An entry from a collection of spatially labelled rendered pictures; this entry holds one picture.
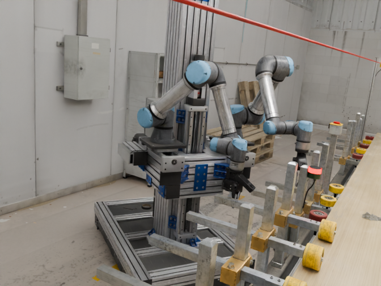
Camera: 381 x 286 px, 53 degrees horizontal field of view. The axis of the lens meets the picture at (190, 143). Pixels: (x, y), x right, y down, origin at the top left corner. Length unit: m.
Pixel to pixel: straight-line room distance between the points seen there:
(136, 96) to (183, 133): 2.07
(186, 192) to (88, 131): 2.09
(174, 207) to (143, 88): 2.06
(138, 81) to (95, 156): 0.98
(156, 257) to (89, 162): 1.96
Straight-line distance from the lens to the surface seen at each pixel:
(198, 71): 1.92
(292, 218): 1.63
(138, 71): 4.46
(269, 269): 1.75
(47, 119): 3.93
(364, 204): 2.16
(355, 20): 9.96
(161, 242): 1.31
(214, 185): 2.50
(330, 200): 2.09
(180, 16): 2.47
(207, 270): 0.98
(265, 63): 2.24
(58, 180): 4.17
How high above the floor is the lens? 1.57
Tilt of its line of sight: 13 degrees down
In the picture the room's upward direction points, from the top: 5 degrees clockwise
